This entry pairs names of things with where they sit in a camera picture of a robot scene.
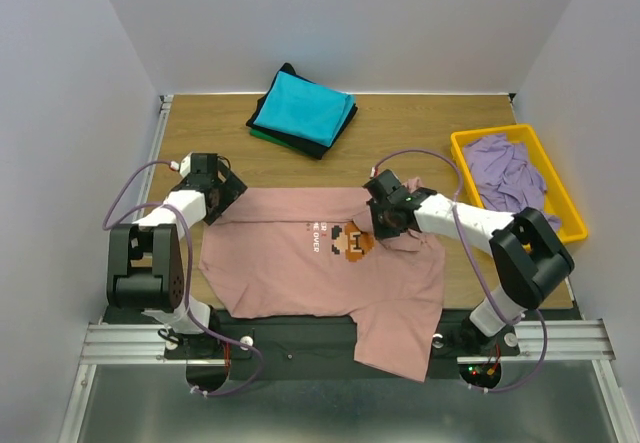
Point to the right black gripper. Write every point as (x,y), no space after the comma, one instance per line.
(380,224)

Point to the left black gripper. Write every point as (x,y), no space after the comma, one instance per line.
(232,188)

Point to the pink t shirt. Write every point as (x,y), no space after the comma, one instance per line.
(312,251)

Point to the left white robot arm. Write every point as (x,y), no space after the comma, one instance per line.
(191,318)

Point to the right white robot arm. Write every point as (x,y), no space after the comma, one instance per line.
(529,258)

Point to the folded green t shirt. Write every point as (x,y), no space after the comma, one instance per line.
(265,137)

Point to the purple t shirt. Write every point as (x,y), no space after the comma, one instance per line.
(505,177)

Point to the folded cyan t shirt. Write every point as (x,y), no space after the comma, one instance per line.
(304,109)

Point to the yellow plastic tray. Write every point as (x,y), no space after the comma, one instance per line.
(557,200)

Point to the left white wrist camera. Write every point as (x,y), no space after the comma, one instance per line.
(183,167)

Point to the left aluminium rail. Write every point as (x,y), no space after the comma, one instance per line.
(145,163)

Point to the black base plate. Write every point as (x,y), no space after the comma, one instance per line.
(313,348)

